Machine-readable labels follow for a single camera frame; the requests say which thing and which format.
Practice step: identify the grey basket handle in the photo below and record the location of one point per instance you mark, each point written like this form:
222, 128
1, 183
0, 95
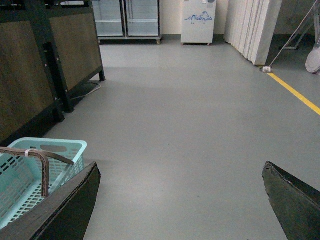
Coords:
43, 157

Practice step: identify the white chest freezer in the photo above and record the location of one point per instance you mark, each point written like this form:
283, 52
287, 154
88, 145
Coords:
198, 21

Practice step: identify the glass door refrigerator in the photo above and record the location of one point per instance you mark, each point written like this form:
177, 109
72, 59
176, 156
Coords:
127, 20

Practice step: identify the grey tripod stand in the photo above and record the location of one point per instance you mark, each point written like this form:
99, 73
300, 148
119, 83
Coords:
312, 63

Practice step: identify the white folded partition panels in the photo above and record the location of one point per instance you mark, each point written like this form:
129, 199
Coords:
250, 26

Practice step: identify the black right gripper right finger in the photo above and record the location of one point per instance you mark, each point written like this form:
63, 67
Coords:
295, 203

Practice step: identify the light blue plastic basket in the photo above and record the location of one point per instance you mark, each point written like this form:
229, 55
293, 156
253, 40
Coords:
21, 177

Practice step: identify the dark wooden display stand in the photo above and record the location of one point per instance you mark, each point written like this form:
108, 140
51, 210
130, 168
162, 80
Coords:
48, 49

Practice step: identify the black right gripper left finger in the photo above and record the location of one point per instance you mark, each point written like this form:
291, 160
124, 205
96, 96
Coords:
64, 215

